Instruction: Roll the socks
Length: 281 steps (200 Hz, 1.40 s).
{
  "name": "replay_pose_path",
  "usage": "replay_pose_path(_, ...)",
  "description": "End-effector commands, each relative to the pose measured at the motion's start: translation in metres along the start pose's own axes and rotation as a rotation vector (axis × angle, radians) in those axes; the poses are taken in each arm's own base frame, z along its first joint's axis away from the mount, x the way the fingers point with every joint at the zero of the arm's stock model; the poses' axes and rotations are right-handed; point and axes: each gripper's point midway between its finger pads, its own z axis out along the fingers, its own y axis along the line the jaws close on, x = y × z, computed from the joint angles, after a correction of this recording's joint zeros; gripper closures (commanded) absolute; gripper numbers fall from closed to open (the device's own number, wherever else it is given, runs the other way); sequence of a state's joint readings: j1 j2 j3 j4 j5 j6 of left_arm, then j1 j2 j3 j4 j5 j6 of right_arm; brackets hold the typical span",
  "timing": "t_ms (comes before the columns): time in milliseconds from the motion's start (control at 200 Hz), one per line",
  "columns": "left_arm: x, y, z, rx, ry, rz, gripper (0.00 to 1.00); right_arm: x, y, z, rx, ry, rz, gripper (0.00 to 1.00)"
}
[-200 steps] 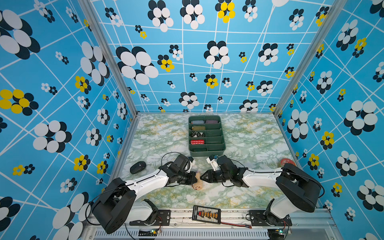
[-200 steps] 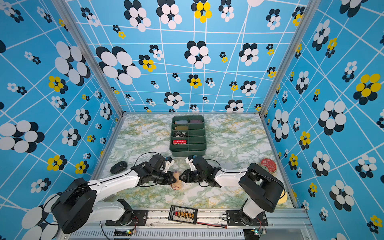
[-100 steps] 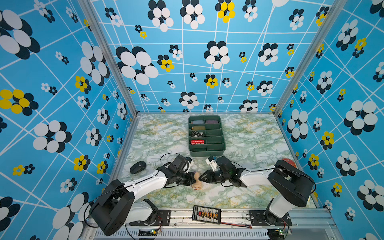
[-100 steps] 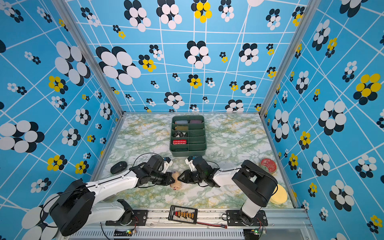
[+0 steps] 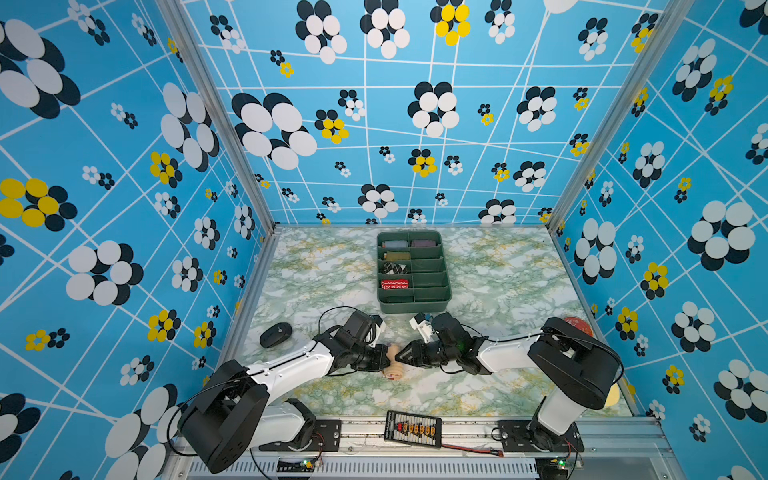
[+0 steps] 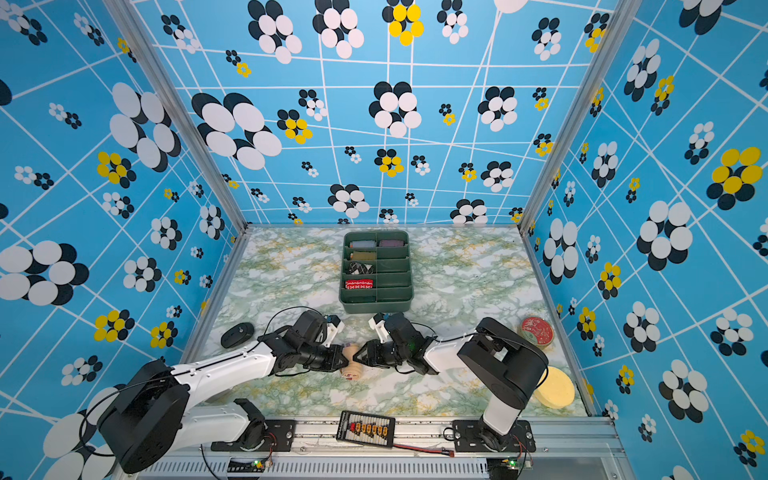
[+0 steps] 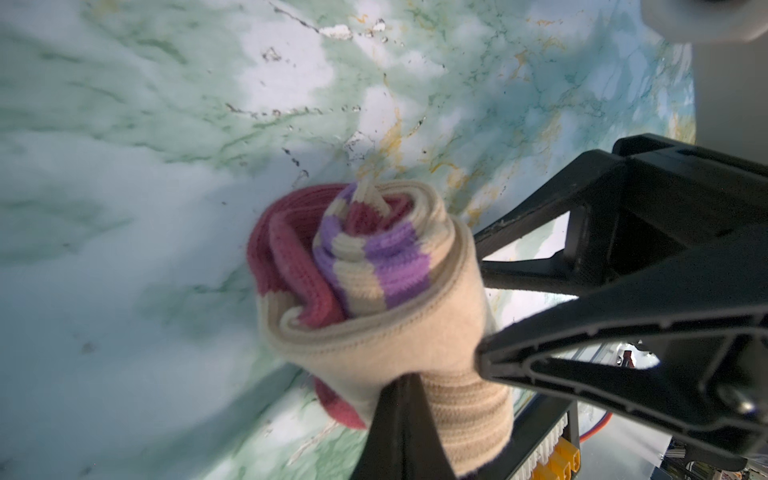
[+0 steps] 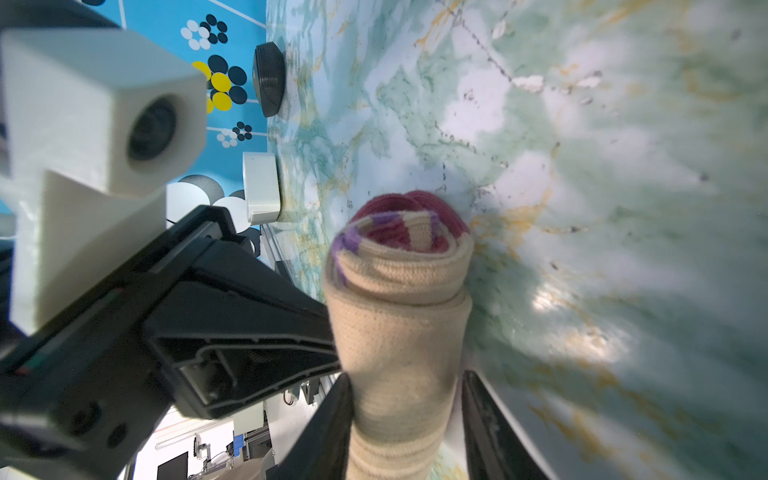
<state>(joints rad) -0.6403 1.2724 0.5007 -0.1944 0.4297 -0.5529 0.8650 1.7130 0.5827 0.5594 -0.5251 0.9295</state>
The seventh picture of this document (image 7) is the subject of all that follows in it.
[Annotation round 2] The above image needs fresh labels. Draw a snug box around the red black wire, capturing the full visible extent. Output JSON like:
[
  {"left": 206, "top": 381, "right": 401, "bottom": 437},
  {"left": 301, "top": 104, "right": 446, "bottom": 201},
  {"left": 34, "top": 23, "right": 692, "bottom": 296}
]
[{"left": 578, "top": 410, "right": 614, "bottom": 444}]

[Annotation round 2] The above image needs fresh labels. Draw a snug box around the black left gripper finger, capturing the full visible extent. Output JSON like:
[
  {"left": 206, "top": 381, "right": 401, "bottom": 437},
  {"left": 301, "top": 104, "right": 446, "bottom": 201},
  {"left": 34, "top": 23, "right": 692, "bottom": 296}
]
[{"left": 350, "top": 373, "right": 456, "bottom": 480}]

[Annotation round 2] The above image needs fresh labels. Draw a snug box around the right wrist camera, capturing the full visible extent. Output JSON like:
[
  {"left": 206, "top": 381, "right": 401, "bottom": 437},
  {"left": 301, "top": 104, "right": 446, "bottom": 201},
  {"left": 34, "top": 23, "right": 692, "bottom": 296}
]
[{"left": 641, "top": 0, "right": 767, "bottom": 165}]

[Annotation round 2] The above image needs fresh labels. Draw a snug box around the tan maroon striped sock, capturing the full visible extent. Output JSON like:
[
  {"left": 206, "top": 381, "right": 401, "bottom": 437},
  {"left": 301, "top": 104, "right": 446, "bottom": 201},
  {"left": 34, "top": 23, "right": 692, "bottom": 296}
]
[{"left": 246, "top": 180, "right": 514, "bottom": 476}]

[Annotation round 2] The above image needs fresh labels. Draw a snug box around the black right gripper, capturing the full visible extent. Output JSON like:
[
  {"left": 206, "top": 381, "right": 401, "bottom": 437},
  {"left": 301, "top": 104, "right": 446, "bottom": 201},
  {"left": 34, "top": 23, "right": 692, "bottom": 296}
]
[{"left": 473, "top": 133, "right": 768, "bottom": 457}]

